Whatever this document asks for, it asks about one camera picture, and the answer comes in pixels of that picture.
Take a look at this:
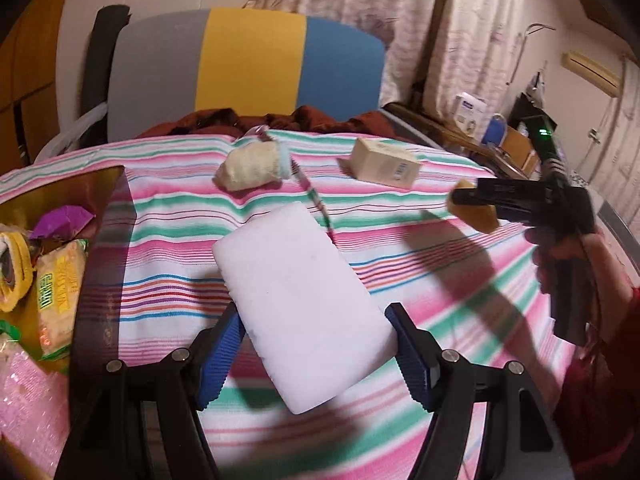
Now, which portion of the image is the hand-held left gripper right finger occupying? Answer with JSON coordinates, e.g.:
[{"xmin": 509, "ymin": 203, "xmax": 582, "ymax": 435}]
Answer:
[{"xmin": 385, "ymin": 302, "xmax": 576, "ymax": 480}]

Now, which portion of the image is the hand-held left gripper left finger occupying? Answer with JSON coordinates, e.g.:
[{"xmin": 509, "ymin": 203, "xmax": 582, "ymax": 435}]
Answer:
[{"xmin": 54, "ymin": 300, "xmax": 247, "ymax": 480}]

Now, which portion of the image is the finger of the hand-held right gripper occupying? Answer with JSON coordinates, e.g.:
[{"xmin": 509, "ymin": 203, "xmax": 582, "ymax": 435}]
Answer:
[
  {"xmin": 452, "ymin": 177, "xmax": 551, "ymax": 203},
  {"xmin": 494, "ymin": 202, "xmax": 547, "ymax": 227}
]

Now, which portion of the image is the yellow sponge piece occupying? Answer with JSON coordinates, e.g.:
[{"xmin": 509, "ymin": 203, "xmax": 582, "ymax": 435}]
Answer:
[{"xmin": 447, "ymin": 180, "xmax": 501, "ymax": 233}]

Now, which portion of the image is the white sponge block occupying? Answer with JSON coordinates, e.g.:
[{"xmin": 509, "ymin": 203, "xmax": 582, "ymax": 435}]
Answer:
[{"xmin": 212, "ymin": 201, "xmax": 401, "ymax": 415}]

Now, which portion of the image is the purple wrapper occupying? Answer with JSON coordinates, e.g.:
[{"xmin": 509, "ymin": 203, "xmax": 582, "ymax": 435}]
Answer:
[{"xmin": 29, "ymin": 205, "xmax": 96, "ymax": 241}]

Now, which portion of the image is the gold metal tin box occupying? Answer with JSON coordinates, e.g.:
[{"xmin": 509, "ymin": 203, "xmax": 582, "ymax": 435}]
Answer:
[{"xmin": 0, "ymin": 165, "xmax": 136, "ymax": 480}]

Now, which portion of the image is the person's right forearm red sleeve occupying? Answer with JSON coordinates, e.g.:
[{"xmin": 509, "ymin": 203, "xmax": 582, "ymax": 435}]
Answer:
[{"xmin": 552, "ymin": 285, "xmax": 640, "ymax": 471}]

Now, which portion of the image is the person's right hand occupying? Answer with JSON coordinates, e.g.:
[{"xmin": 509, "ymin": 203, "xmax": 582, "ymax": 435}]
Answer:
[{"xmin": 531, "ymin": 225, "xmax": 636, "ymax": 321}]

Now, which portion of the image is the brown cardboard box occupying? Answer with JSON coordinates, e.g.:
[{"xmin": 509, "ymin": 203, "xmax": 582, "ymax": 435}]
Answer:
[{"xmin": 500, "ymin": 125, "xmax": 541, "ymax": 171}]

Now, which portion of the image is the blue round container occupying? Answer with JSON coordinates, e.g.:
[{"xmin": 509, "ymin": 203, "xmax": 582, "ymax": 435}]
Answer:
[{"xmin": 485, "ymin": 113, "xmax": 508, "ymax": 146}]

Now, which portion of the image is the black box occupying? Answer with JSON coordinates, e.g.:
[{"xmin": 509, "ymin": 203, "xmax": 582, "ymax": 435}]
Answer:
[{"xmin": 510, "ymin": 92, "xmax": 556, "ymax": 131}]

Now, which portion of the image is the striped tablecloth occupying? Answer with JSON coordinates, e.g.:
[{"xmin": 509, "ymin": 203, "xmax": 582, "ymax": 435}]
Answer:
[{"xmin": 0, "ymin": 130, "xmax": 576, "ymax": 480}]

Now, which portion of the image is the white blue carton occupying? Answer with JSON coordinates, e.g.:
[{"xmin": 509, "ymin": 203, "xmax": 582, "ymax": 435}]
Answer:
[{"xmin": 452, "ymin": 92, "xmax": 488, "ymax": 136}]

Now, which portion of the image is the wooden side desk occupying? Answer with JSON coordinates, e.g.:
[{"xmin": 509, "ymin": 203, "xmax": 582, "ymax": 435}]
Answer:
[{"xmin": 382, "ymin": 102, "xmax": 541, "ymax": 181}]

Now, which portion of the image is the small beige carton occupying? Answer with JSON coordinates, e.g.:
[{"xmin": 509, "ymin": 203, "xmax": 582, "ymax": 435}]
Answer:
[{"xmin": 336, "ymin": 137, "xmax": 422, "ymax": 190}]

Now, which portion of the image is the white curved rod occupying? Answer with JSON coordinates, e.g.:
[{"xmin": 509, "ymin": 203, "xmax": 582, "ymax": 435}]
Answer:
[{"xmin": 505, "ymin": 22, "xmax": 556, "ymax": 86}]

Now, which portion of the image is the cracker packet yellow green label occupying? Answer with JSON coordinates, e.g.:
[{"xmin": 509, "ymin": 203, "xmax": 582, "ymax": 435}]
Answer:
[{"xmin": 35, "ymin": 239, "xmax": 90, "ymax": 361}]

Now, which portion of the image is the cream rolled sock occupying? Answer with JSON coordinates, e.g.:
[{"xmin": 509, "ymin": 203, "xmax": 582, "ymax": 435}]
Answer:
[{"xmin": 214, "ymin": 139, "xmax": 293, "ymax": 192}]

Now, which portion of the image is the pink bubble wrap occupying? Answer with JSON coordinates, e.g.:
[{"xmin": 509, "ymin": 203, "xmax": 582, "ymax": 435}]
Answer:
[{"xmin": 0, "ymin": 350, "xmax": 71, "ymax": 476}]

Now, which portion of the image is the dark red cloth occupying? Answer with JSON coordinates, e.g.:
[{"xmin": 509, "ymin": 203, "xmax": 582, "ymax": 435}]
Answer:
[{"xmin": 137, "ymin": 105, "xmax": 416, "ymax": 141}]

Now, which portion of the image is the yellow tape roll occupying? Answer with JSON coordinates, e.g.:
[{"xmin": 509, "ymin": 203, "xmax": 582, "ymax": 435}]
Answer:
[{"xmin": 0, "ymin": 232, "xmax": 38, "ymax": 313}]

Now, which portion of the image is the grey yellow blue chair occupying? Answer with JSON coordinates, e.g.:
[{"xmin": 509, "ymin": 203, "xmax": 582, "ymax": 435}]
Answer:
[{"xmin": 80, "ymin": 5, "xmax": 388, "ymax": 143}]

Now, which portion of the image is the wooden wardrobe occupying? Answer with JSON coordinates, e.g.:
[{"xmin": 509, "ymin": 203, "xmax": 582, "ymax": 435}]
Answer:
[{"xmin": 0, "ymin": 0, "xmax": 81, "ymax": 171}]

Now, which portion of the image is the wall air conditioner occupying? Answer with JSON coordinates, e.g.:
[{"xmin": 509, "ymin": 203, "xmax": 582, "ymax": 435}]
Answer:
[{"xmin": 562, "ymin": 50, "xmax": 623, "ymax": 98}]

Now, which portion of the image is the thin cord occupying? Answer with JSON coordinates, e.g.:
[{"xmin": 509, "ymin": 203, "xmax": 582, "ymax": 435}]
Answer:
[{"xmin": 257, "ymin": 127, "xmax": 337, "ymax": 238}]

